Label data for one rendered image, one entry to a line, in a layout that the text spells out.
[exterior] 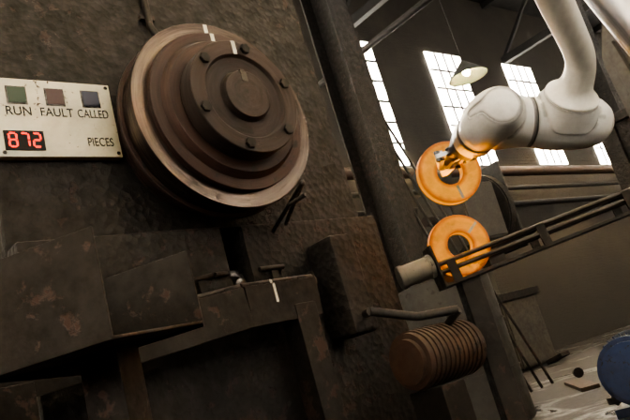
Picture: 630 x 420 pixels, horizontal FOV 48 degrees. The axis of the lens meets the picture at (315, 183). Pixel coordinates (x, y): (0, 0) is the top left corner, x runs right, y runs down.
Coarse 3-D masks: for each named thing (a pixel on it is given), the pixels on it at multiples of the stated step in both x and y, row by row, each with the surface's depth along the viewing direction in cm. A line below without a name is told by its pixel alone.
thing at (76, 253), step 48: (0, 288) 86; (48, 288) 84; (96, 288) 82; (144, 288) 109; (192, 288) 107; (0, 336) 84; (48, 336) 82; (96, 336) 81; (144, 336) 93; (96, 384) 93; (144, 384) 97
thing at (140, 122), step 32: (160, 32) 159; (192, 32) 165; (224, 32) 171; (128, 96) 151; (128, 128) 150; (160, 160) 145; (192, 192) 148; (224, 192) 152; (256, 192) 158; (288, 192) 164
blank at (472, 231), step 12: (456, 216) 175; (444, 228) 174; (456, 228) 174; (468, 228) 174; (480, 228) 174; (432, 240) 173; (444, 240) 173; (468, 240) 176; (480, 240) 174; (444, 252) 172; (480, 252) 173; (468, 264) 172; (480, 264) 172
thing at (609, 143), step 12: (624, 108) 504; (624, 120) 507; (612, 132) 511; (624, 132) 507; (612, 144) 514; (624, 144) 507; (612, 156) 514; (624, 156) 505; (624, 168) 508; (624, 180) 508
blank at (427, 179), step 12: (444, 144) 169; (432, 156) 168; (420, 168) 167; (432, 168) 167; (468, 168) 168; (480, 168) 168; (420, 180) 167; (432, 180) 166; (468, 180) 167; (480, 180) 167; (432, 192) 166; (444, 192) 166; (456, 192) 166; (468, 192) 166; (444, 204) 168
